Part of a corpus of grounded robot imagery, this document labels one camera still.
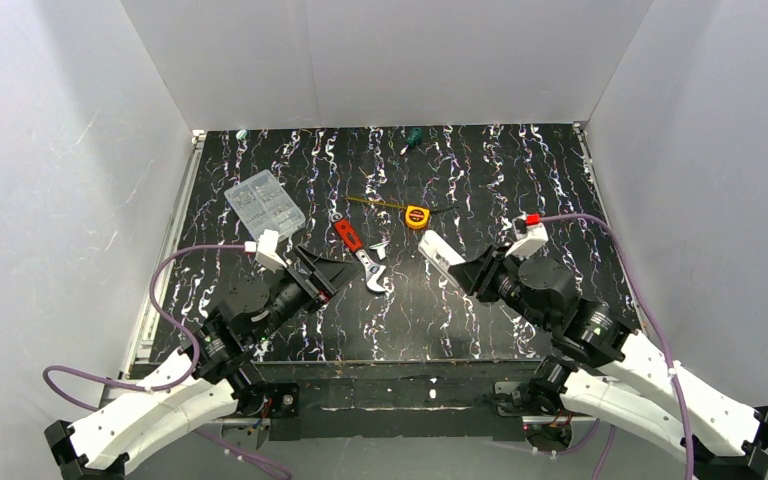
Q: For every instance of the green handled screwdriver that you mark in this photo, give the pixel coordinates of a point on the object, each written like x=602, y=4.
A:
x=413, y=138

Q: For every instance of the white remote control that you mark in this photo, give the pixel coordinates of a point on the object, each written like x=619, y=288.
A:
x=440, y=254

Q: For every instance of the clear plastic screw box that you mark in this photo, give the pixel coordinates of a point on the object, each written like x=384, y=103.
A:
x=261, y=203

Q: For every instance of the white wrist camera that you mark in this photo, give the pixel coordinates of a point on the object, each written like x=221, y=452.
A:
x=531, y=236
x=268, y=250

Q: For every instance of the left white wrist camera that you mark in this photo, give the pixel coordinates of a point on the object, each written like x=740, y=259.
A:
x=268, y=250

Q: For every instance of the yellow tape measure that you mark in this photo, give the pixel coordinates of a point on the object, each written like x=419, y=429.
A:
x=415, y=217

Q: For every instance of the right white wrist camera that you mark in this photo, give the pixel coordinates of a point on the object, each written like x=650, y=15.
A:
x=531, y=236

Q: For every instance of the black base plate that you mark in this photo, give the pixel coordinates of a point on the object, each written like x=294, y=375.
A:
x=410, y=399

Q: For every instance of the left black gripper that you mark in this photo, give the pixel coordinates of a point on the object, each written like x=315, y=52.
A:
x=313, y=282

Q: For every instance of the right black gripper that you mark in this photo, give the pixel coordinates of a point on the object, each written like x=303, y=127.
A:
x=486, y=277

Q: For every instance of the red handled adjustable wrench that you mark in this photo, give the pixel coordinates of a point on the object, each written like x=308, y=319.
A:
x=373, y=271

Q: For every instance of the small silver wrench piece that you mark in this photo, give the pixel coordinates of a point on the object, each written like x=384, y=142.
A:
x=380, y=249

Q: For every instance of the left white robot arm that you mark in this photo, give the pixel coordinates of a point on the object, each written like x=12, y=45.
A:
x=213, y=375

